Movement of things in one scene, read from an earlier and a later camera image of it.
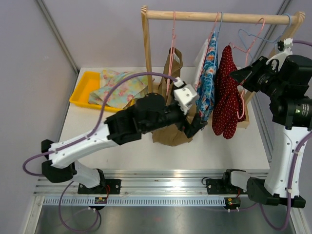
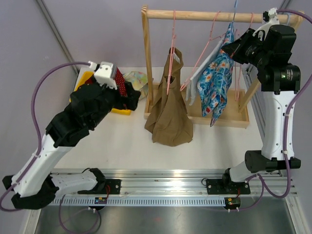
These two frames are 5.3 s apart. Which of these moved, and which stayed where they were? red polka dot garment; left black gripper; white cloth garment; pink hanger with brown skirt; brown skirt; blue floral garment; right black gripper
Moved: left black gripper; blue floral garment; white cloth garment; right black gripper; red polka dot garment
Stayed: brown skirt; pink hanger with brown skirt
